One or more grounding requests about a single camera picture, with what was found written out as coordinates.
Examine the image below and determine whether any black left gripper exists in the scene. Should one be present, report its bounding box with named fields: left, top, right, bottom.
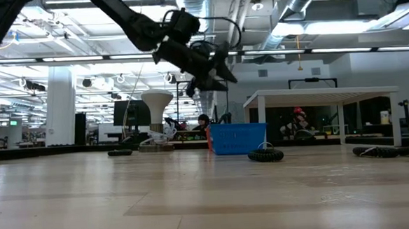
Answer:
left=150, top=35, right=240, bottom=96

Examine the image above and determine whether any blue plastic basket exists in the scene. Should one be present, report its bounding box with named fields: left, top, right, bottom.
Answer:
left=207, top=120, right=269, bottom=157

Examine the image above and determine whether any person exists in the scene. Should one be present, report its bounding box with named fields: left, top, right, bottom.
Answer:
left=279, top=104, right=314, bottom=141
left=191, top=113, right=212, bottom=132

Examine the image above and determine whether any white mushroom lamp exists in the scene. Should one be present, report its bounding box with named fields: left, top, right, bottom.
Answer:
left=140, top=88, right=178, bottom=153

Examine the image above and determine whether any white perforated metal shelf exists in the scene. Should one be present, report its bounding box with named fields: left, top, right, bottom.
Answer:
left=241, top=82, right=403, bottom=156

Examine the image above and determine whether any black monitor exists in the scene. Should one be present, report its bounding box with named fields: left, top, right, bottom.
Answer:
left=112, top=99, right=153, bottom=129

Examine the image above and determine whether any white building column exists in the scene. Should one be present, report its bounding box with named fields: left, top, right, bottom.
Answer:
left=41, top=64, right=80, bottom=147

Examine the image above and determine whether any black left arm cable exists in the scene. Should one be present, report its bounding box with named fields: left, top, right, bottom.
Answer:
left=162, top=6, right=243, bottom=53

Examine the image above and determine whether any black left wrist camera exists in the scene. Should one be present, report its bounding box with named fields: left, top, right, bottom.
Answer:
left=165, top=8, right=202, bottom=44

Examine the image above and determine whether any white lamp cord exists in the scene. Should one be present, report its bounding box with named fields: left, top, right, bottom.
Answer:
left=137, top=121, right=179, bottom=148

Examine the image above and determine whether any black aluminium rig frame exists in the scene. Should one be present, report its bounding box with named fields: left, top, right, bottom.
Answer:
left=0, top=126, right=409, bottom=169

